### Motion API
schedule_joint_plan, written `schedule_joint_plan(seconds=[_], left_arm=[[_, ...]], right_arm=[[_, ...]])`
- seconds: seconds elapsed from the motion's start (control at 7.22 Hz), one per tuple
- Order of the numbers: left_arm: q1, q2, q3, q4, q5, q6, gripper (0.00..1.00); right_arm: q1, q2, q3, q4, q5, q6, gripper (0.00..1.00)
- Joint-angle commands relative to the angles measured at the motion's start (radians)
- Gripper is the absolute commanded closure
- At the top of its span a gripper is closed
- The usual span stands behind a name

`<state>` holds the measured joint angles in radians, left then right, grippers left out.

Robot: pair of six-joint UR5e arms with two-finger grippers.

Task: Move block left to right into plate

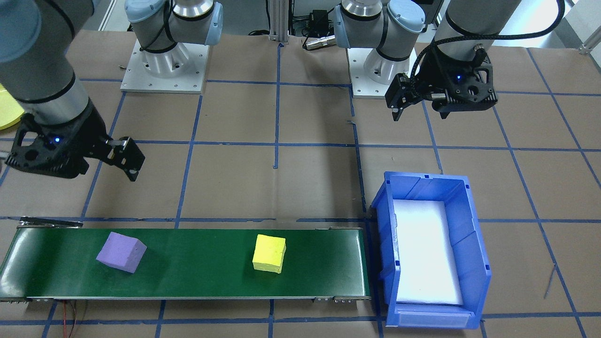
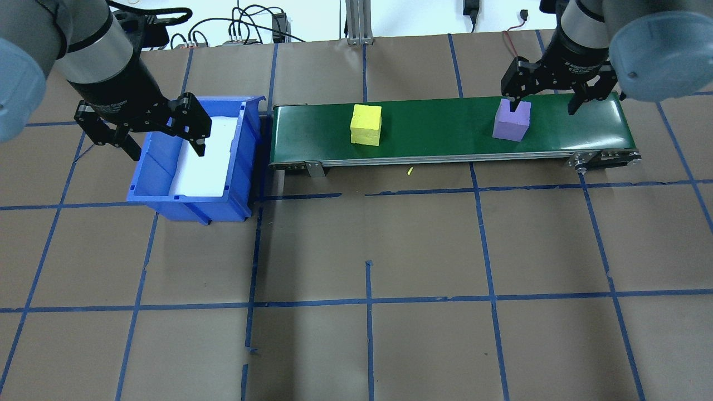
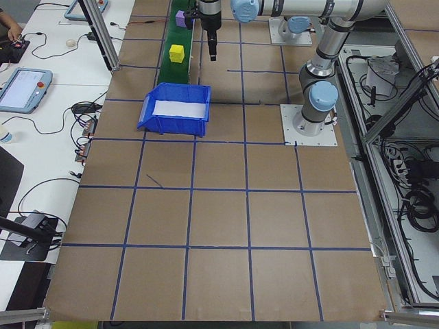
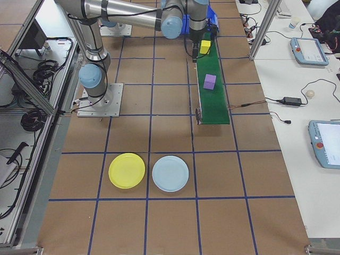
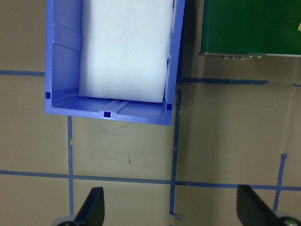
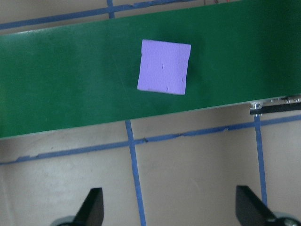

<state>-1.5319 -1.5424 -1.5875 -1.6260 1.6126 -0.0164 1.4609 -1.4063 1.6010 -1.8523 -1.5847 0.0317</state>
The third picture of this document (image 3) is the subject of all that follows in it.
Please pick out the grey box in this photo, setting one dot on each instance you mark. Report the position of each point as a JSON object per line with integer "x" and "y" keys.
{"x": 32, "y": 219}

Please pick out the white foam pad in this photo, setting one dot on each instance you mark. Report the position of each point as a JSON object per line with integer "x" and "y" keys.
{"x": 178, "y": 108}

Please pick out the person hand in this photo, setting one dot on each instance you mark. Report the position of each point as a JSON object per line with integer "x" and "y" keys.
{"x": 15, "y": 33}

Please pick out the aluminium frame bar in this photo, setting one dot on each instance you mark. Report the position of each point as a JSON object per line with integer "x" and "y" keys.
{"x": 24, "y": 313}
{"x": 411, "y": 314}

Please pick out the grey corner bracket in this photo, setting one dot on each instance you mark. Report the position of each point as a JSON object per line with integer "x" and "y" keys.
{"x": 385, "y": 264}

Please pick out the black box with red lights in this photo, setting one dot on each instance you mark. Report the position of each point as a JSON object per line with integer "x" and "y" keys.
{"x": 13, "y": 51}

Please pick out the white round object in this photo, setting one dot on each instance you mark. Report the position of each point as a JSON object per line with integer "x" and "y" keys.
{"x": 70, "y": 43}

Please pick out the white power strip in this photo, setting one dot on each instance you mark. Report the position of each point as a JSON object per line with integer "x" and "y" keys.
{"x": 396, "y": 164}

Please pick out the black power adapter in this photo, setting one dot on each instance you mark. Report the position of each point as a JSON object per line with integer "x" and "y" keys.
{"x": 91, "y": 35}
{"x": 418, "y": 169}
{"x": 84, "y": 108}

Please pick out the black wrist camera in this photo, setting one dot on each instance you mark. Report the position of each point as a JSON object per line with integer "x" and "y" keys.
{"x": 191, "y": 18}

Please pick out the light blue teach pendant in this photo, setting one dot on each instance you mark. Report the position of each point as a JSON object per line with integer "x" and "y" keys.
{"x": 73, "y": 10}
{"x": 25, "y": 89}

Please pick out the green conveyor belt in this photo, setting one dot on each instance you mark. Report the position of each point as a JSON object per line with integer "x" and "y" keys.
{"x": 173, "y": 73}

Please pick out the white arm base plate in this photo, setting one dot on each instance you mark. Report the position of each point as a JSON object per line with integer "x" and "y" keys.
{"x": 319, "y": 140}
{"x": 274, "y": 36}

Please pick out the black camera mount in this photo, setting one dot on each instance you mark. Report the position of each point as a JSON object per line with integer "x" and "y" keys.
{"x": 34, "y": 253}

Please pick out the yellow foam cube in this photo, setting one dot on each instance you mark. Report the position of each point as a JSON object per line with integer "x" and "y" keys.
{"x": 177, "y": 54}

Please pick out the terminal connector board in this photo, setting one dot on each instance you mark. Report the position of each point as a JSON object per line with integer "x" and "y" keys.
{"x": 83, "y": 153}
{"x": 90, "y": 127}

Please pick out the person forearm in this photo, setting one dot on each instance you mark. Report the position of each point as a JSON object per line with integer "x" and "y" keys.
{"x": 7, "y": 17}

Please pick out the purple foam cube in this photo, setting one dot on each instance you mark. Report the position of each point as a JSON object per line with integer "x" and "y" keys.
{"x": 180, "y": 18}

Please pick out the aluminium profile post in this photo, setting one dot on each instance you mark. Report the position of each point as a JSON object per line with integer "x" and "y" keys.
{"x": 101, "y": 37}

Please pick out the black monitor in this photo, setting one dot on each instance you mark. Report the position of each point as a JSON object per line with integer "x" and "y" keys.
{"x": 8, "y": 181}

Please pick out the black stand pole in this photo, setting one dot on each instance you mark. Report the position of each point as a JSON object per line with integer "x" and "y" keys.
{"x": 20, "y": 230}

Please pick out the blue plastic storage bin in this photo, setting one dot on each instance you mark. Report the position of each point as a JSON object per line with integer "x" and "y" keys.
{"x": 171, "y": 128}

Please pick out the white bag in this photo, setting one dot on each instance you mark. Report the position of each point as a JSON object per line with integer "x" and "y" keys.
{"x": 380, "y": 79}

